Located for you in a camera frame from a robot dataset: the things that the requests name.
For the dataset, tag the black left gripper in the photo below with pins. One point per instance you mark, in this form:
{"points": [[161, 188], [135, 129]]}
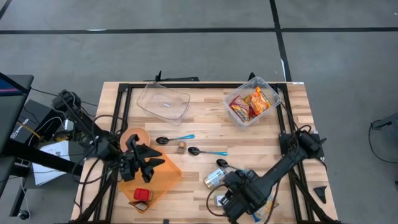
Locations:
{"points": [[129, 168]]}

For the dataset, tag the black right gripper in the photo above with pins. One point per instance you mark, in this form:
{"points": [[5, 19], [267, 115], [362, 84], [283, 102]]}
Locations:
{"points": [[239, 180]]}

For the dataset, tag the small glass spice jar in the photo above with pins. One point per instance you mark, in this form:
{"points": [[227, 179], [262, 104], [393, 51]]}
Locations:
{"points": [[181, 147]]}

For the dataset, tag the blue yellow snack packet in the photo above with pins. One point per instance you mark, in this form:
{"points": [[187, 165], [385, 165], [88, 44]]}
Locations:
{"points": [[267, 207]]}

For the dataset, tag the yellow red ramen packet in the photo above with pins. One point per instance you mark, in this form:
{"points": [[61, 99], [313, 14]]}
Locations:
{"points": [[240, 109]]}

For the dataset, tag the orange noodle packet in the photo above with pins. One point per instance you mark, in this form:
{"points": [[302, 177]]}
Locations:
{"points": [[258, 101]]}

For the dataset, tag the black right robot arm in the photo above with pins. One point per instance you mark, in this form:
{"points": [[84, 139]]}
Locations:
{"points": [[280, 168]]}

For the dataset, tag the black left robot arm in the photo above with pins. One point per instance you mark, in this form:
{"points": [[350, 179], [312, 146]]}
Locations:
{"points": [[81, 119]]}

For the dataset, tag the orange translucent plastic container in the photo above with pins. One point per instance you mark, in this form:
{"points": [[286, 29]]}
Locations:
{"points": [[168, 174]]}

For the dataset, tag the gold lidded labelled jar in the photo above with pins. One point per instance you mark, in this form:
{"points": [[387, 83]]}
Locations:
{"points": [[213, 179]]}

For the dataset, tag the peach plastic bowl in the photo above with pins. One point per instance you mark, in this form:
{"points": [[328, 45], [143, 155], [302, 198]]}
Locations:
{"points": [[124, 138]]}

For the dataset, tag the clear empty plastic container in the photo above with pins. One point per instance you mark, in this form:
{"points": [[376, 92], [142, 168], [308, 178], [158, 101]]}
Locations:
{"points": [[155, 102]]}

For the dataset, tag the clear plastic square container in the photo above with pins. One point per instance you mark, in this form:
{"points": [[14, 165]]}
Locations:
{"points": [[262, 117]]}

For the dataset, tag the white paper sheet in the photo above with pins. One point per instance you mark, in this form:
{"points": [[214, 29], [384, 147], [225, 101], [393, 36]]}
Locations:
{"points": [[59, 147]]}

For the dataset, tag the white sticker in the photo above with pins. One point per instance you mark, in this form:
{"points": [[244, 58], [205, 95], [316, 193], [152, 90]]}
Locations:
{"points": [[298, 83]]}

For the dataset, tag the black computer box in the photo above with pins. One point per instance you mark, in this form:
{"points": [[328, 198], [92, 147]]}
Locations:
{"points": [[37, 112]]}

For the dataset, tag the black caster wheel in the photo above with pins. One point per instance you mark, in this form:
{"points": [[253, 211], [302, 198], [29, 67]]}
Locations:
{"points": [[23, 214]]}

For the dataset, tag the black desk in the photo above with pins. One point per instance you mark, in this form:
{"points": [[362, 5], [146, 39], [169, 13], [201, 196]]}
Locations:
{"points": [[12, 109]]}

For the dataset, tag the grey furniture base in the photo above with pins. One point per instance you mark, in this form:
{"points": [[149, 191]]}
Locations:
{"points": [[387, 121]]}

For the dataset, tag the monitor screen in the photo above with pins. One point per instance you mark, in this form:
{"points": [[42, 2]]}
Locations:
{"points": [[7, 87]]}

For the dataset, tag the black edge bracket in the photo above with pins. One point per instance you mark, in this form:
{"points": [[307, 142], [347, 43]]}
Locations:
{"points": [[166, 221]]}

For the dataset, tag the black frame foot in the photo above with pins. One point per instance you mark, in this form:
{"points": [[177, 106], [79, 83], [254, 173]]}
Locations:
{"points": [[177, 79], [251, 75]]}

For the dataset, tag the black metal table frame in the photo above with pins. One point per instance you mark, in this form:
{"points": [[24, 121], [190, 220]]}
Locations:
{"points": [[202, 85]]}

